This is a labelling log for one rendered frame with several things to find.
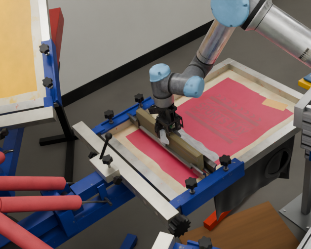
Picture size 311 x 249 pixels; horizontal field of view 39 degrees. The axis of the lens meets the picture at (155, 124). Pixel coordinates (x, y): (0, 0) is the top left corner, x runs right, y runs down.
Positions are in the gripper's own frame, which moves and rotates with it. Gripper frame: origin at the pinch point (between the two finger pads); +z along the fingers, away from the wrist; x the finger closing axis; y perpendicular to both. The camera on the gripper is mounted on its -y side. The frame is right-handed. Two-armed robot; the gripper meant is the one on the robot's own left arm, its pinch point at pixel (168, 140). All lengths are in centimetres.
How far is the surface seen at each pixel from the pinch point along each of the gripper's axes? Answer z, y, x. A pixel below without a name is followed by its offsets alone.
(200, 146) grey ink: 5.0, 8.1, 9.6
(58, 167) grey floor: 101, -134, -17
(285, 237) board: 99, 17, 55
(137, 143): 5.4, -13.0, -7.2
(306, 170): 64, 12, 76
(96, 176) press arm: -3.2, 0.0, -33.4
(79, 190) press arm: -3.2, 1.9, -41.6
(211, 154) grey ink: 4.6, 15.0, 9.4
